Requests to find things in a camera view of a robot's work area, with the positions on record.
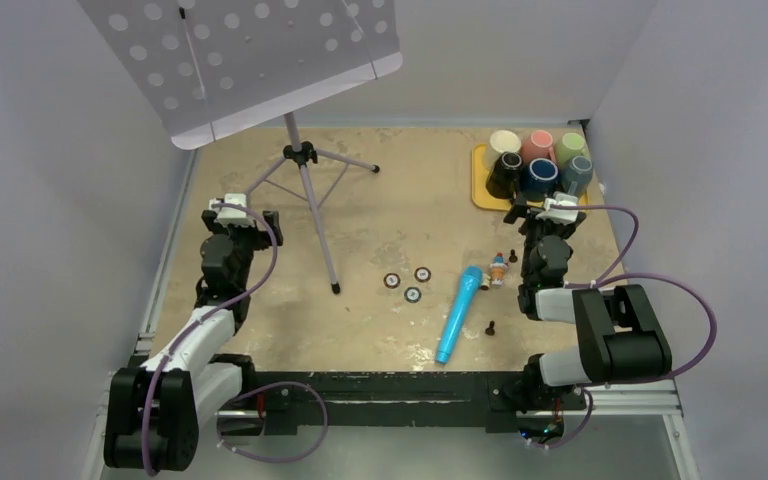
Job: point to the small colourful toy figure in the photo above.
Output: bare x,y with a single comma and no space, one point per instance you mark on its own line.
495,274

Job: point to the round token lower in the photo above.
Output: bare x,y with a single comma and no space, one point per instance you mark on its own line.
412,294

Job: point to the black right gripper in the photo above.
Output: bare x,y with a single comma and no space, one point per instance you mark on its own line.
522,210

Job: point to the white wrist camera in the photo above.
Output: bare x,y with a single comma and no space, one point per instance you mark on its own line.
233,203
559,204

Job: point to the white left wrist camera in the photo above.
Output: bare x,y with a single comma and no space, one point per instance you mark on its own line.
233,203

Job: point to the pink ceramic mug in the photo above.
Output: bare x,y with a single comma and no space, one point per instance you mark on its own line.
537,144

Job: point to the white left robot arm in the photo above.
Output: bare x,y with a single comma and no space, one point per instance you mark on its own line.
157,408

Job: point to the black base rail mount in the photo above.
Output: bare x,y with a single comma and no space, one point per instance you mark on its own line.
495,401

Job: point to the light green ceramic mug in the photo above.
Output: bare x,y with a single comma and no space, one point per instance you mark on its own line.
568,146

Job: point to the round token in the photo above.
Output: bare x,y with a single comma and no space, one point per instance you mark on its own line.
422,274
392,280
412,294

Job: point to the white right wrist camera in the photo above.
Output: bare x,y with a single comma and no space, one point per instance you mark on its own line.
559,204

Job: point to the white perforated music stand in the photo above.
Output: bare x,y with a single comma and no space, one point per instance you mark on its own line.
213,68

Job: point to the black ceramic mug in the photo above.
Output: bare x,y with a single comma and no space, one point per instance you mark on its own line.
502,180

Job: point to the blue toy microphone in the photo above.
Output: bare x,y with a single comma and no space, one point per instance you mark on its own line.
469,283

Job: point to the cream ceramic mug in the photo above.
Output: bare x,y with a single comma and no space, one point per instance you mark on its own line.
499,143

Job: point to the round token left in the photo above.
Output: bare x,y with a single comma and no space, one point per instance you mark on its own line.
392,280

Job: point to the round token upper right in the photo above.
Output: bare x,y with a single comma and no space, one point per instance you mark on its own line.
422,274

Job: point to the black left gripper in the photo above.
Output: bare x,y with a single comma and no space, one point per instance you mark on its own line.
262,239

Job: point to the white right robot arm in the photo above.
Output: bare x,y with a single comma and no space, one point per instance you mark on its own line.
619,337

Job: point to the dark blue ceramic mug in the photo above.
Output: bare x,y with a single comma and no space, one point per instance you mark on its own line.
538,179

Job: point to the grey ceramic mug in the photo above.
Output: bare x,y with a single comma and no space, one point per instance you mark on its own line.
576,176

